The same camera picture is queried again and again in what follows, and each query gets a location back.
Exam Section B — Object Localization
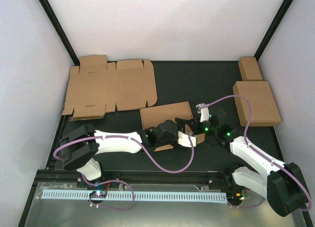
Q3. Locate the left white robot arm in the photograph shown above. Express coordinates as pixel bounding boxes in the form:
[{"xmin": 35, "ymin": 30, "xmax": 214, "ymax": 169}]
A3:
[{"xmin": 53, "ymin": 120, "xmax": 197, "ymax": 187}]

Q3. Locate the black frame post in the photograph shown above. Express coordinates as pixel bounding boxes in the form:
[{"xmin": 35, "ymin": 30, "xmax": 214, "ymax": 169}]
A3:
[
  {"xmin": 38, "ymin": 0, "xmax": 80, "ymax": 66},
  {"xmin": 254, "ymin": 0, "xmax": 294, "ymax": 61}
]

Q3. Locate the large folded cardboard box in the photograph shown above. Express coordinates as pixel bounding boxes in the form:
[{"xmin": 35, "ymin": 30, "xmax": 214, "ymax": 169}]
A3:
[{"xmin": 233, "ymin": 81, "xmax": 282, "ymax": 127}]

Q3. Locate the left black frame post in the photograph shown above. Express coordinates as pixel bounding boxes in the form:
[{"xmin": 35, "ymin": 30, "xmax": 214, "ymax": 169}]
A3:
[{"xmin": 38, "ymin": 0, "xmax": 80, "ymax": 66}]

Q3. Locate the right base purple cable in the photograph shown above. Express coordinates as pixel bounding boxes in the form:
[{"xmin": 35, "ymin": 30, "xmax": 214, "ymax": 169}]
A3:
[{"xmin": 226, "ymin": 195, "xmax": 266, "ymax": 209}]

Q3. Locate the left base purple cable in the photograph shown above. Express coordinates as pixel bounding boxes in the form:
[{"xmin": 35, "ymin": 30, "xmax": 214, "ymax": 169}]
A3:
[{"xmin": 78, "ymin": 175, "xmax": 136, "ymax": 211}]

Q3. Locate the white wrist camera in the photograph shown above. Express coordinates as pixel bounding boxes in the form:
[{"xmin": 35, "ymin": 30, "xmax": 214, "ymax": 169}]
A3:
[
  {"xmin": 195, "ymin": 103, "xmax": 210, "ymax": 123},
  {"xmin": 177, "ymin": 131, "xmax": 197, "ymax": 147}
]

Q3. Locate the white slotted cable duct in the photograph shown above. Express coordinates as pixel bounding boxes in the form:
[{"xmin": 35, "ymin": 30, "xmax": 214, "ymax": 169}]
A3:
[{"xmin": 41, "ymin": 190, "xmax": 227, "ymax": 204}]

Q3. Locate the small folded cardboard box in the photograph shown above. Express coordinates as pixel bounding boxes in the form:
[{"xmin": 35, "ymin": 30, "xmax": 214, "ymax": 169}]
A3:
[{"xmin": 238, "ymin": 56, "xmax": 263, "ymax": 81}]

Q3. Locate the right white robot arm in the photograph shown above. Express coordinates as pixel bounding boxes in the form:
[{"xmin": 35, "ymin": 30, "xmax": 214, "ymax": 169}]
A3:
[{"xmin": 175, "ymin": 104, "xmax": 312, "ymax": 217}]

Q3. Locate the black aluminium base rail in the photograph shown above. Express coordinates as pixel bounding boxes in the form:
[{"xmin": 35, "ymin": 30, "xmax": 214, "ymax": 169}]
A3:
[{"xmin": 34, "ymin": 169, "xmax": 240, "ymax": 190}]

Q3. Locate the right black frame post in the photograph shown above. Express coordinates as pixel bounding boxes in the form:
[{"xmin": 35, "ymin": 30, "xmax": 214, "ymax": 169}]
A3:
[{"xmin": 254, "ymin": 0, "xmax": 294, "ymax": 61}]

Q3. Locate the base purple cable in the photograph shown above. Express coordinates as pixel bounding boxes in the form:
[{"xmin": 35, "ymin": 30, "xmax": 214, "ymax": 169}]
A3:
[
  {"xmin": 226, "ymin": 195, "xmax": 266, "ymax": 209},
  {"xmin": 78, "ymin": 175, "xmax": 136, "ymax": 211}
]

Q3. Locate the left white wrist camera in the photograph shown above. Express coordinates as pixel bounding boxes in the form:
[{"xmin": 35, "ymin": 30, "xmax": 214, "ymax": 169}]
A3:
[{"xmin": 177, "ymin": 131, "xmax": 197, "ymax": 147}]

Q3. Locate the flat cardboard blank stack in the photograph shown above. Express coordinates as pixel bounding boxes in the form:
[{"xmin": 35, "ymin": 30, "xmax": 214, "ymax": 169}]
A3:
[{"xmin": 62, "ymin": 55, "xmax": 157, "ymax": 121}]

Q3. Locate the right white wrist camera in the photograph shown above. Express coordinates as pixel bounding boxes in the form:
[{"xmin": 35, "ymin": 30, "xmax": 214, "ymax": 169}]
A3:
[{"xmin": 195, "ymin": 103, "xmax": 210, "ymax": 123}]

